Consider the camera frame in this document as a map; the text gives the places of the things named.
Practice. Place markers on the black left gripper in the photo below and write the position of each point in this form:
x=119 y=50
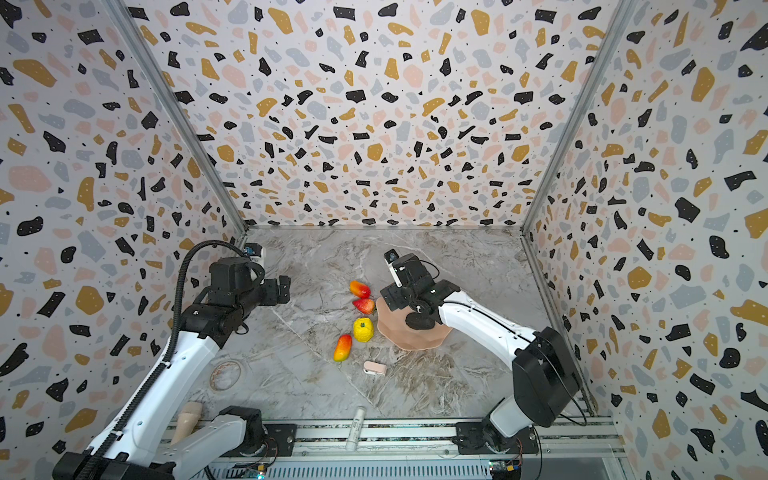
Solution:
x=272 y=296

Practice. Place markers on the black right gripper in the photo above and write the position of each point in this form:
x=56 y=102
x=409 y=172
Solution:
x=417 y=306

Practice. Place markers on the dark fake avocado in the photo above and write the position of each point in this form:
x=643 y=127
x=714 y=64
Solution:
x=417 y=321

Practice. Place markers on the red fake strawberry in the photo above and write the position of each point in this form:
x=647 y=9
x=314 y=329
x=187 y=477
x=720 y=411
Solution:
x=365 y=306

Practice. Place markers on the red yellow fake mango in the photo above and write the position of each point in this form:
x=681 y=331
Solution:
x=359 y=289

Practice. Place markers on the yellow fake lemon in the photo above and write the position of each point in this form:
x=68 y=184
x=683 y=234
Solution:
x=363 y=330

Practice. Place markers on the red orange fake mango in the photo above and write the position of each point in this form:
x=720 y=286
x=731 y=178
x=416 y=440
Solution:
x=343 y=348

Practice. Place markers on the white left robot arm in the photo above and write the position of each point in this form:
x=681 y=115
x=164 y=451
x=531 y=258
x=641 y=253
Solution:
x=128 y=448

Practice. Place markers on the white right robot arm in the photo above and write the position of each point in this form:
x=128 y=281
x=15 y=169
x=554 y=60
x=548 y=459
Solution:
x=545 y=378

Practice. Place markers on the pink wavy fruit bowl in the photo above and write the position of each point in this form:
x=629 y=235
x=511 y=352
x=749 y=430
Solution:
x=392 y=325

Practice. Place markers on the small pink case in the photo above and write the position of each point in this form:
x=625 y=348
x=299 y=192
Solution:
x=374 y=368

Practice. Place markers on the beige cup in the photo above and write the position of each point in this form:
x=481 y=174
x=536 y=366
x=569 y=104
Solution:
x=187 y=420

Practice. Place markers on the white tube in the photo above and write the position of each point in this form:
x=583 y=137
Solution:
x=356 y=426

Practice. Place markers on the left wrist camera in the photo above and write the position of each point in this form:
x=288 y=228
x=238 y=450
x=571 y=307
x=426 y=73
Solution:
x=253 y=250

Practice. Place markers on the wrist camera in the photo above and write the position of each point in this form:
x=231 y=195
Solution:
x=253 y=250
x=391 y=257

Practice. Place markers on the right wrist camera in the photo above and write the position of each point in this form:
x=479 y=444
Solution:
x=391 y=257

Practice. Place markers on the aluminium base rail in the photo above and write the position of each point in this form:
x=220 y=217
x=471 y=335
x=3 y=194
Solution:
x=426 y=449

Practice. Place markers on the aluminium corner post left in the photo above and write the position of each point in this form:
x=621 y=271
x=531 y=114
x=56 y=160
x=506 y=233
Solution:
x=121 y=18

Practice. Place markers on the aluminium corner post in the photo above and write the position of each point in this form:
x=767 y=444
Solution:
x=616 y=27
x=121 y=18

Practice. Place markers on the aluminium corner post right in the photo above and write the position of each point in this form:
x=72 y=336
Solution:
x=616 y=27

